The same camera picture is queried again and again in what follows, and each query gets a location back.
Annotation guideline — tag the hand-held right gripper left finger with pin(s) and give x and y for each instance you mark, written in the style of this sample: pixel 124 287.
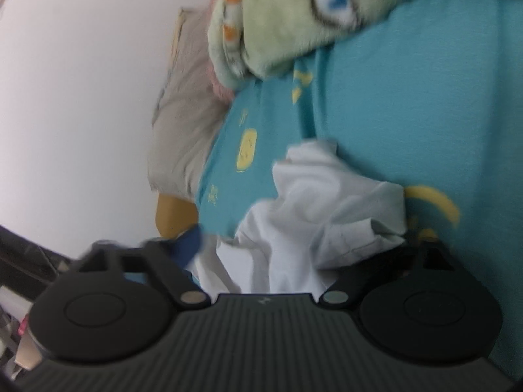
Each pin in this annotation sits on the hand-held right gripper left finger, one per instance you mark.
pixel 188 246

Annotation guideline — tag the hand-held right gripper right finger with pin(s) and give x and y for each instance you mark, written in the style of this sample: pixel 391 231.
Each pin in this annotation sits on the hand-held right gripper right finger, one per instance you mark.
pixel 352 282

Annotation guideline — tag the white garment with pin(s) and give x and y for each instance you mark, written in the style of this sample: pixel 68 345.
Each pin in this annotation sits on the white garment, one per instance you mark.
pixel 314 216

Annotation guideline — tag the grey pillow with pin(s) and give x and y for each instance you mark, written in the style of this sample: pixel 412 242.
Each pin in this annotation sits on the grey pillow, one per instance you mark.
pixel 184 122

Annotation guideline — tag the pink cloth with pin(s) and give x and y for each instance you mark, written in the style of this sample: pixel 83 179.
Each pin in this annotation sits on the pink cloth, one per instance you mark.
pixel 218 83

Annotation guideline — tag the teal printed bed sheet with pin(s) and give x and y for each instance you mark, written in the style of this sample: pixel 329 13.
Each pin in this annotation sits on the teal printed bed sheet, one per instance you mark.
pixel 408 102

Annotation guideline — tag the green printed fleece blanket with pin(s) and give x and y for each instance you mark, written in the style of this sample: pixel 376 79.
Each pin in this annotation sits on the green printed fleece blanket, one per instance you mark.
pixel 286 16

